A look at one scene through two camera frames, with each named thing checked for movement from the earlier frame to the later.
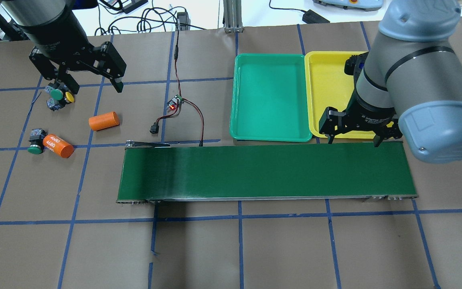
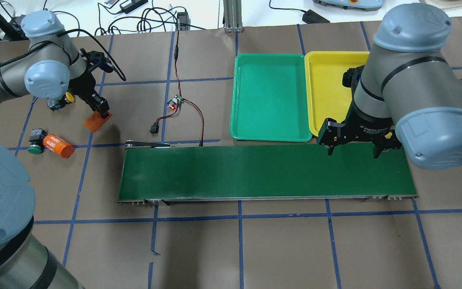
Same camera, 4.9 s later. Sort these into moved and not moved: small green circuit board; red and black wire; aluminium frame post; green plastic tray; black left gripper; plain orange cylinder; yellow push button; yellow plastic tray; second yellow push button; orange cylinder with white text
Moved: black left gripper; plain orange cylinder
Not moved: orange cylinder with white text; aluminium frame post; red and black wire; yellow push button; yellow plastic tray; small green circuit board; second yellow push button; green plastic tray
